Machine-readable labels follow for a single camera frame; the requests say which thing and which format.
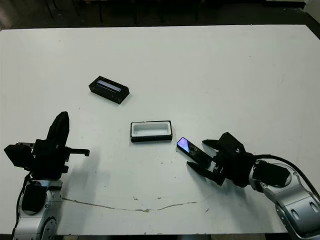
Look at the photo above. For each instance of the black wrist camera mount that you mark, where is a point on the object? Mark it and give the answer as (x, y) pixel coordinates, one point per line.
(230, 143)
(17, 155)

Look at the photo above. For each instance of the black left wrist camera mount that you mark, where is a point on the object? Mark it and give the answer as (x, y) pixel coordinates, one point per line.
(17, 155)

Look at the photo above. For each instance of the slim black camera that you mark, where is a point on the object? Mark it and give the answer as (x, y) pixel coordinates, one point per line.
(195, 152)

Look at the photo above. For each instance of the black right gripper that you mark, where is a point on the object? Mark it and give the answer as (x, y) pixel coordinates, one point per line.
(235, 167)

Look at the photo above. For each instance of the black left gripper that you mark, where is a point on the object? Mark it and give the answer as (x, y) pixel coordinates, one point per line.
(47, 160)

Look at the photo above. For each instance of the black box base white insert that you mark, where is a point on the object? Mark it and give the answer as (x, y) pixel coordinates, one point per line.
(150, 130)

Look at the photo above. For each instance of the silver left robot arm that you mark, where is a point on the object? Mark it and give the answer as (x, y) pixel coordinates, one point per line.
(32, 225)

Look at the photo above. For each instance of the black box lid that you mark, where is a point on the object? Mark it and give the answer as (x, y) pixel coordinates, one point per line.
(107, 93)

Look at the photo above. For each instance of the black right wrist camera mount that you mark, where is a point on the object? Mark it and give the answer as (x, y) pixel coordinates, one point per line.
(230, 143)

